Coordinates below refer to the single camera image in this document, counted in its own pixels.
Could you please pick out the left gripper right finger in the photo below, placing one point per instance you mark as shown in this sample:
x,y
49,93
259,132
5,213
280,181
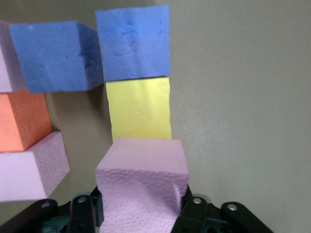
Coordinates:
x,y
194,211

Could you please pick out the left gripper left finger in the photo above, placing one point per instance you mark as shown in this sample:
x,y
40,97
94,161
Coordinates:
x,y
82,211

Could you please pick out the pink foam block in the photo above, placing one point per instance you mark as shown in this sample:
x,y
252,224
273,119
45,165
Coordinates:
x,y
29,174
143,170
7,60

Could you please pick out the orange foam block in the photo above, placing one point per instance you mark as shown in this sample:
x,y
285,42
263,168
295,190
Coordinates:
x,y
22,121

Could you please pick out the yellow foam block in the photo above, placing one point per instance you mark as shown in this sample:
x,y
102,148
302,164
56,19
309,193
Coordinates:
x,y
141,109

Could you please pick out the purple foam block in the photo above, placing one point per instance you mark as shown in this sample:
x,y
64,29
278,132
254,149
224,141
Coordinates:
x,y
133,43
53,55

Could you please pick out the brown table cover sheet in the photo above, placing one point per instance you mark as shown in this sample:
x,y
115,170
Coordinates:
x,y
243,97

